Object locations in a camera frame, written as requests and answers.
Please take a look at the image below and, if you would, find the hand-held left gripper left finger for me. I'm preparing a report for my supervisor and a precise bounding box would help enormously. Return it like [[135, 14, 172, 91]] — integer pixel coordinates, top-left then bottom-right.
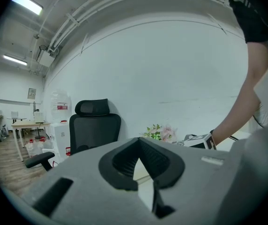
[[21, 137, 158, 225]]

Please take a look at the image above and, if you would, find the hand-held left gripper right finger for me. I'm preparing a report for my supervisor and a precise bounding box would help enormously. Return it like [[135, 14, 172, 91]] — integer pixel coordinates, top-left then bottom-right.
[[138, 137, 233, 225]]

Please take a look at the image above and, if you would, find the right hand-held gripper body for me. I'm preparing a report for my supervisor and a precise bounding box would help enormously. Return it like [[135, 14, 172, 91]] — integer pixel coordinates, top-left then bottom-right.
[[171, 132, 218, 151]]

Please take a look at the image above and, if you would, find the person's right forearm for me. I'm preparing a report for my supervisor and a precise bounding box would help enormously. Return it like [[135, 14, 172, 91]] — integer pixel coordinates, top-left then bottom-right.
[[210, 40, 268, 148]]

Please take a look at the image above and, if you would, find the pink artificial flower bouquet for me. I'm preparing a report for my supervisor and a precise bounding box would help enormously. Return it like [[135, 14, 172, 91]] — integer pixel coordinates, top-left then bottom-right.
[[140, 123, 179, 143]]

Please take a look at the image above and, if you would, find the white water dispenser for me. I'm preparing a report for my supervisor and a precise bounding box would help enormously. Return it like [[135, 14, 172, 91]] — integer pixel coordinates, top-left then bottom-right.
[[50, 120, 71, 164]]

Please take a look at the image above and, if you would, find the black mesh office chair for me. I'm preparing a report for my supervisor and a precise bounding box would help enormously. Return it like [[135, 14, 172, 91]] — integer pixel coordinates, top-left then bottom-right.
[[25, 98, 122, 173]]

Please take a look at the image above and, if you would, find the red-capped clear water jug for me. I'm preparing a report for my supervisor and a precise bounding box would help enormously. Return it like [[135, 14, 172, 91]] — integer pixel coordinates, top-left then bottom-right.
[[38, 136, 54, 151], [25, 138, 44, 158]]

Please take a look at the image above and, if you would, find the white box-shaped appliance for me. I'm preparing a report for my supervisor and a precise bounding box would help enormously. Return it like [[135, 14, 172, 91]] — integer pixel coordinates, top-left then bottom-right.
[[33, 111, 44, 124]]

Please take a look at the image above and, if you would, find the light wooden table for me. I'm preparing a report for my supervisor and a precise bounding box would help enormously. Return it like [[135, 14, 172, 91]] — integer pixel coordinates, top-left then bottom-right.
[[10, 121, 52, 162]]

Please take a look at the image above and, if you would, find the large clear water bottle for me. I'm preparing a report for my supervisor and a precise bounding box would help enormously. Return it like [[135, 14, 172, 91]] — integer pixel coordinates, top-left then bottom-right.
[[50, 89, 72, 124]]

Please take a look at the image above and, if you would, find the small round table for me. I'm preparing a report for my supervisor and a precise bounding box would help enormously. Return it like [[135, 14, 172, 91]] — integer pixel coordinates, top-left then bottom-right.
[[7, 117, 28, 137]]

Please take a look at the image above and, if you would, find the person's black shirt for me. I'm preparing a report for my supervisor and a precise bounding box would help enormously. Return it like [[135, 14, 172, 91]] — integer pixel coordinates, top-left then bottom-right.
[[227, 0, 268, 44]]

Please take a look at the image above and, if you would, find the white ceiling-mounted unit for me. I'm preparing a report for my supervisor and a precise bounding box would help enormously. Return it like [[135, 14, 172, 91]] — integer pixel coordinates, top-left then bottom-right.
[[36, 45, 56, 68]]

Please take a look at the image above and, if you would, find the fluorescent ceiling light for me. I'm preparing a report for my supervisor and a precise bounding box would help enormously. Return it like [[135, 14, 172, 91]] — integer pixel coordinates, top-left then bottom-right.
[[2, 54, 29, 67], [10, 0, 44, 16]]

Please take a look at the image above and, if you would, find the white ceiling pipe bundle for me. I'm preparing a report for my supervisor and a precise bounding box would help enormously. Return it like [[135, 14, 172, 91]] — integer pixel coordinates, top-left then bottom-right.
[[28, 0, 233, 75]]

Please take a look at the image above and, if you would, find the grey wall cable trunking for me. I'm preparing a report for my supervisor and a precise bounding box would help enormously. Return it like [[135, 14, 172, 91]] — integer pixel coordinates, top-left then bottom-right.
[[0, 97, 42, 106]]

